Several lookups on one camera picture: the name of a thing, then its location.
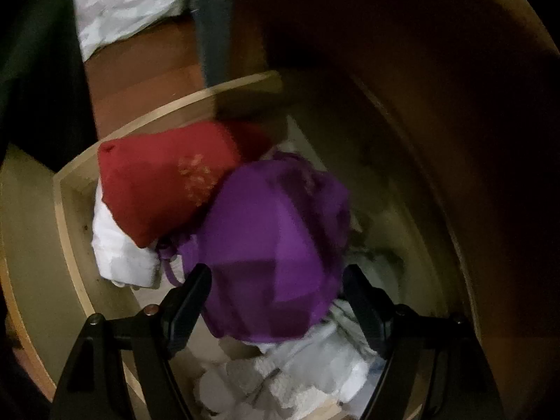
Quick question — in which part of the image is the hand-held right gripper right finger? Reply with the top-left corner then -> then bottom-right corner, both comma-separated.
342,264 -> 504,420

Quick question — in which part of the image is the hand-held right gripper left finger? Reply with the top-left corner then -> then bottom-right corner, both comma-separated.
52,263 -> 214,420

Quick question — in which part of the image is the purple bra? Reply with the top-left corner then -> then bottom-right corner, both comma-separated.
157,151 -> 353,344

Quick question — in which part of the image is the red underwear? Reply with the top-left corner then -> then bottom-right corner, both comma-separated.
97,120 -> 272,249

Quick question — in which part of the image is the wooden drawer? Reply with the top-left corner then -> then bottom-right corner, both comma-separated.
0,70 -> 482,420

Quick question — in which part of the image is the white folded garment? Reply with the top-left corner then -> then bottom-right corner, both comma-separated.
92,179 -> 162,289

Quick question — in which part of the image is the white knit garment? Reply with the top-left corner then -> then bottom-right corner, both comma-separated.
192,302 -> 381,416

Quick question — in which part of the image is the brown wooden nightstand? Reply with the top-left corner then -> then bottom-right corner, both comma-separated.
210,0 -> 560,359

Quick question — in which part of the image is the blue checked cloth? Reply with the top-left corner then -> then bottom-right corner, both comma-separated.
190,0 -> 232,88

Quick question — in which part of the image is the dark green cloth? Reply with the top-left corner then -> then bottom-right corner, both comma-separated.
0,0 -> 92,167

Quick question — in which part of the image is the white patterned cloth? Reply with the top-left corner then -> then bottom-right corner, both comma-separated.
70,0 -> 189,60

